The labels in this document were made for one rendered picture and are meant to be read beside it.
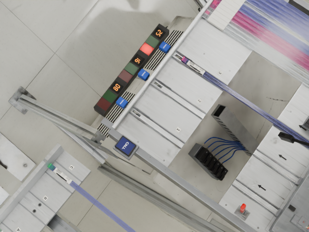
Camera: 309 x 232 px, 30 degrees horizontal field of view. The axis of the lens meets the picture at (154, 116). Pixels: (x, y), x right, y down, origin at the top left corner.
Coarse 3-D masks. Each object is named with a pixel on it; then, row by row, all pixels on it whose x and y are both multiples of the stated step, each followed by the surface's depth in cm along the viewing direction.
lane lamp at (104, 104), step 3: (102, 99) 175; (105, 99) 175; (99, 102) 175; (102, 102) 175; (105, 102) 175; (108, 102) 175; (99, 105) 175; (102, 105) 175; (105, 105) 175; (108, 105) 175; (102, 108) 174; (105, 108) 174
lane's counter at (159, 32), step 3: (156, 30) 181; (159, 30) 181; (162, 30) 181; (153, 33) 181; (156, 33) 181; (159, 33) 181; (162, 33) 181; (156, 36) 180; (159, 36) 180; (162, 36) 180
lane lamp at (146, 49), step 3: (144, 45) 180; (147, 45) 180; (141, 48) 179; (144, 48) 179; (147, 48) 179; (150, 48) 179; (153, 48) 179; (144, 51) 179; (147, 51) 179; (150, 51) 179; (147, 54) 179
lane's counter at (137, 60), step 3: (135, 57) 179; (138, 57) 179; (141, 57) 179; (132, 60) 178; (135, 60) 178; (138, 60) 178; (141, 60) 178; (135, 63) 178; (138, 63) 178; (141, 63) 178
